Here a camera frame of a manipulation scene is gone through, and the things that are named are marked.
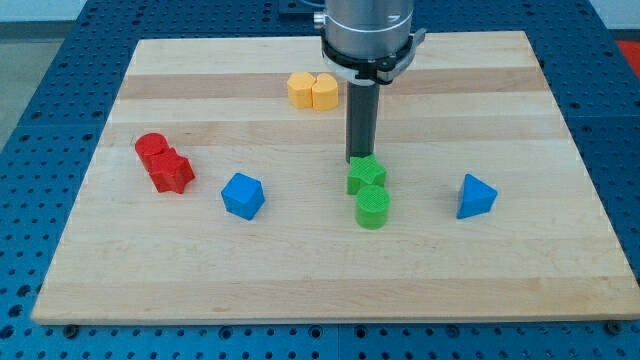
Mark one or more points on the green cylinder block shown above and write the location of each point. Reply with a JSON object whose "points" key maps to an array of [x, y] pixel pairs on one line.
{"points": [[372, 206]]}

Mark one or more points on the green star block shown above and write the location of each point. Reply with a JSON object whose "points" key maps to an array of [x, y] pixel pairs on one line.
{"points": [[365, 171]]}

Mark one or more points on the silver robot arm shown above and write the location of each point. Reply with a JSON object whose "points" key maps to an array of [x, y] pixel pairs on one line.
{"points": [[366, 29]]}

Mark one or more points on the blue cube block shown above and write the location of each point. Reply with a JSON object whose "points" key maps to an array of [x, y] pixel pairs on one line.
{"points": [[243, 196]]}

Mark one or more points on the red cylinder block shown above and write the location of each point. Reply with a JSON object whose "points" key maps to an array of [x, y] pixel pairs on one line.
{"points": [[150, 145]]}

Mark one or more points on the black cylindrical pointer tool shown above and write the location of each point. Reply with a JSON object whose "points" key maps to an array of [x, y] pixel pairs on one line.
{"points": [[361, 119]]}

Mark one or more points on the wooden board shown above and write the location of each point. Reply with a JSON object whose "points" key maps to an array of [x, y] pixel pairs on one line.
{"points": [[471, 103]]}

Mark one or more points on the blue triangle block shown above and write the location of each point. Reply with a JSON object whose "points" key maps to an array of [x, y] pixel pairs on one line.
{"points": [[475, 197]]}

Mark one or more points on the yellow heart block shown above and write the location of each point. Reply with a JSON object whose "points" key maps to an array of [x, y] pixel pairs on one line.
{"points": [[319, 92]]}

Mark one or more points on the red star block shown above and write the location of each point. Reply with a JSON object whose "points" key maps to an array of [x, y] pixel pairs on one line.
{"points": [[170, 171]]}

